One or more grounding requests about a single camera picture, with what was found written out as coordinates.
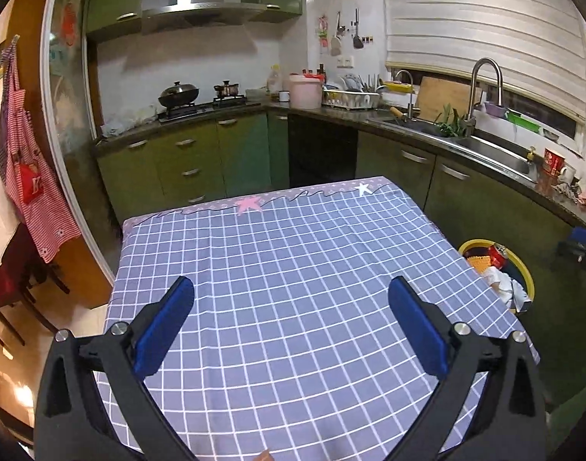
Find pink lidded container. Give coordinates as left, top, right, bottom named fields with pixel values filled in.
left=287, top=73, right=323, bottom=109

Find wooden cutting board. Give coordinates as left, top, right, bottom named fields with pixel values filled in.
left=414, top=76, right=473, bottom=122

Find white dish rack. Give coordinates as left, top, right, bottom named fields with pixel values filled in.
left=322, top=84, right=382, bottom=109

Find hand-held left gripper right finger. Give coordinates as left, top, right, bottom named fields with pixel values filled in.
left=388, top=276, right=548, bottom=461

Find yellow rimmed trash bin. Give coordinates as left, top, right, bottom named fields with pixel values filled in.
left=457, top=239, right=537, bottom=316

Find hanging white scoop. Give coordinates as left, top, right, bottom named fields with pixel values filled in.
left=331, top=11, right=343, bottom=57

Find green plastic tray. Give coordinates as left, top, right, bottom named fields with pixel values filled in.
left=507, top=110, right=543, bottom=133

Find tall steel faucet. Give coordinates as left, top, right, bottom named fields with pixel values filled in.
left=461, top=58, right=504, bottom=138

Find red soda can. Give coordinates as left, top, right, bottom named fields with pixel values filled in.
left=487, top=245, right=510, bottom=270

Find black wok with lid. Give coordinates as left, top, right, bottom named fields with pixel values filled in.
left=157, top=81, right=200, bottom=109

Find red checked apron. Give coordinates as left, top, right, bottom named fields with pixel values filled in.
left=0, top=36, right=83, bottom=264

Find red printed mug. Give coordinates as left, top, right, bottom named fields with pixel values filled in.
left=543, top=148, right=567, bottom=177

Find small steel faucet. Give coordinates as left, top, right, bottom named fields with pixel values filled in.
left=394, top=70, right=419, bottom=121

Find white window blind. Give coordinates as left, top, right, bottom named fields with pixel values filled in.
left=382, top=0, right=586, bottom=121

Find blue checked tablecloth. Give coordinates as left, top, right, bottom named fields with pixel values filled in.
left=94, top=176, right=541, bottom=461

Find green onions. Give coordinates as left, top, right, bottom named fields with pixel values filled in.
left=434, top=104, right=467, bottom=138

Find printed glass sliding door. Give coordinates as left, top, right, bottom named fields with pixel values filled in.
left=38, top=0, right=126, bottom=270

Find long green base cabinet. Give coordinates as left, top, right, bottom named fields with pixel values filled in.
left=355, top=129, right=586, bottom=404

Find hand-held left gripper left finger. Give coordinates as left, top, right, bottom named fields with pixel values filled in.
left=34, top=276, right=198, bottom=461

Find dark red wooden chair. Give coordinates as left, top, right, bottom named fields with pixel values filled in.
left=0, top=223, right=70, bottom=347

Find hanging black spatula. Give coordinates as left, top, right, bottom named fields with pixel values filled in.
left=353, top=8, right=366, bottom=50

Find black built-in appliance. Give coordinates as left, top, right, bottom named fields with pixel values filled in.
left=288, top=114, right=358, bottom=188

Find black gas stove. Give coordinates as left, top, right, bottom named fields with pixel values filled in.
left=157, top=96, right=262, bottom=123

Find steel kitchen sink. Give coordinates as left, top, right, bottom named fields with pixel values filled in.
left=370, top=115, right=538, bottom=181

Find white milk carton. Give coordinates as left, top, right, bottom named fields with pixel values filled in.
left=507, top=279, right=531, bottom=312

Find green base cabinet with drawers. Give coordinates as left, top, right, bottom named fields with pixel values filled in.
left=94, top=108, right=289, bottom=222

